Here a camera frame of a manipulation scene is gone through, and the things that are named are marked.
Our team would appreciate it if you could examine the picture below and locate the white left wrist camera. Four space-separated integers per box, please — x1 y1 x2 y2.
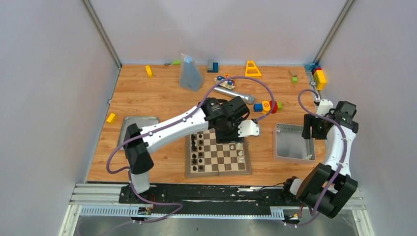
238 120 260 138

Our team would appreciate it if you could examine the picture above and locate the silver toy microphone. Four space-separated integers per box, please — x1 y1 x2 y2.
213 86 255 104

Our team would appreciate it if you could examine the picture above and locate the yellow curved block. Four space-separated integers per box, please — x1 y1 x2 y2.
145 65 154 78

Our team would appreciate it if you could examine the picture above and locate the blue bubble-wrapped cone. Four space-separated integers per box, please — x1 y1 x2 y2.
179 54 204 92

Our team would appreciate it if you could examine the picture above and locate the yellow triangle toy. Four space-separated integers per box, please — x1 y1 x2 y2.
245 60 262 78

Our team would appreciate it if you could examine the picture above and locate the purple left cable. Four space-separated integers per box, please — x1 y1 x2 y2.
106 76 276 225

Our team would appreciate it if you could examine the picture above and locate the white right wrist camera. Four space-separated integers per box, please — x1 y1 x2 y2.
315 99 333 117

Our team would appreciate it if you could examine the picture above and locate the yellow wooden block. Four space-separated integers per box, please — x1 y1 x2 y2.
106 113 117 124

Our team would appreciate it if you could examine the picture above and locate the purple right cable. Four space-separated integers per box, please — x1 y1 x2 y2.
281 89 349 228

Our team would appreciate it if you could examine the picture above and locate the aluminium frame post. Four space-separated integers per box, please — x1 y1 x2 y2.
81 0 122 71
313 0 356 64

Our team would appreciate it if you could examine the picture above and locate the wooden chess board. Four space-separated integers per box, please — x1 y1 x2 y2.
185 129 252 178

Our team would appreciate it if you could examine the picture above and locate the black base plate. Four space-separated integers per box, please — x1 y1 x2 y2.
118 183 309 215

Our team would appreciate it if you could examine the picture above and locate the blue grey brick stack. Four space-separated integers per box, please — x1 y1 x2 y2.
207 60 219 73

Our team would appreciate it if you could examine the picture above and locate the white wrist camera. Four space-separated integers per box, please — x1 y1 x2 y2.
315 99 333 117
238 120 260 138

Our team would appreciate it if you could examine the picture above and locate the red rounded block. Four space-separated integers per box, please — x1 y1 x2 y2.
269 100 278 114

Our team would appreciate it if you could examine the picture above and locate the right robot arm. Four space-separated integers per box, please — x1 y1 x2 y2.
281 101 358 218

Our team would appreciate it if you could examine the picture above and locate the purple cable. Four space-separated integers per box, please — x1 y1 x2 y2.
106 76 276 225
281 89 349 228

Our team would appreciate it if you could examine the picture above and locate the aluminium frame post left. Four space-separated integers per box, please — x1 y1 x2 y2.
81 0 122 71

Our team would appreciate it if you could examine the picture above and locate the colourful brick stack right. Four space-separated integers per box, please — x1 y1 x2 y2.
311 65 327 90

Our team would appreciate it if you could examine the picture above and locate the silver metal tin lid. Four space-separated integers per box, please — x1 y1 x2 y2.
117 116 160 151

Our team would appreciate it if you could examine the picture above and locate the yellow no-entry sign block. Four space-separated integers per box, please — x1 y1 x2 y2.
262 100 271 114

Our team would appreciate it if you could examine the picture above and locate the blue duplo brick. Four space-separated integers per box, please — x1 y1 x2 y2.
253 103 263 112

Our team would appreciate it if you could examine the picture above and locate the aluminium frame post right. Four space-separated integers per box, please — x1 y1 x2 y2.
313 0 356 64

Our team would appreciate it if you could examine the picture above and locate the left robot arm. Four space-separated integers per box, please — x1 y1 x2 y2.
121 97 260 203

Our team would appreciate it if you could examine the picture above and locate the white blue toy car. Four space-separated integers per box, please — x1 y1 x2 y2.
214 74 235 90

